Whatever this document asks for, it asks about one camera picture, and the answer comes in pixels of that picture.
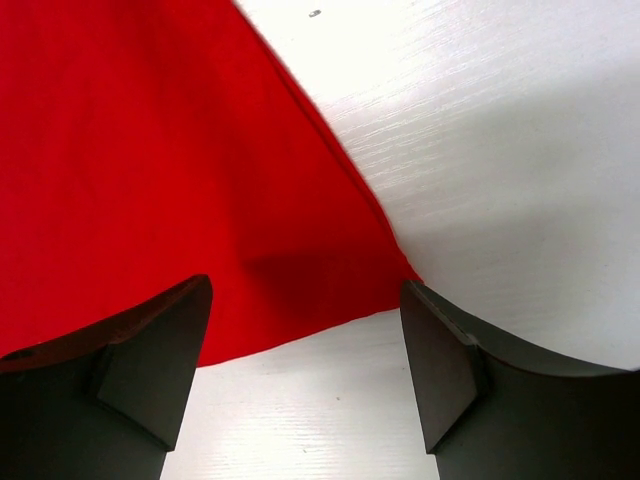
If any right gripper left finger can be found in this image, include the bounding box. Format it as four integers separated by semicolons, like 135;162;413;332
1;275;213;480

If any red t-shirt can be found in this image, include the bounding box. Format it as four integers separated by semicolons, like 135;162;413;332
1;1;416;366

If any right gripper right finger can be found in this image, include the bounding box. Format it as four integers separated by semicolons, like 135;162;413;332
400;281;639;480

